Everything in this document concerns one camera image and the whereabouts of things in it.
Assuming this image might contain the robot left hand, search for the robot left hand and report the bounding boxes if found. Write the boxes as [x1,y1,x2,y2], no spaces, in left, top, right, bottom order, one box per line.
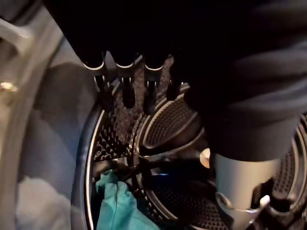
[43,0,307,230]

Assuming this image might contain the teal cloth garment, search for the teal cloth garment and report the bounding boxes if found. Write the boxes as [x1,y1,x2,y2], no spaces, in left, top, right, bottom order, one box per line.
[95,169,161,230]

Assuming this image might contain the steel washing machine drum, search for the steel washing machine drum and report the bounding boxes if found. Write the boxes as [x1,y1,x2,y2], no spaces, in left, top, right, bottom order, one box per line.
[83,51,307,230]

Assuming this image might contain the dark blue garment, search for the dark blue garment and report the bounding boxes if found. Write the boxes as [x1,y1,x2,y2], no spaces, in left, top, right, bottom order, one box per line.
[141,165,216,195]

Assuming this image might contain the grey rubber door gasket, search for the grey rubber door gasket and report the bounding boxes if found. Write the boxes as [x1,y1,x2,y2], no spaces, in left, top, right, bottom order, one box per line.
[0,4,107,230]

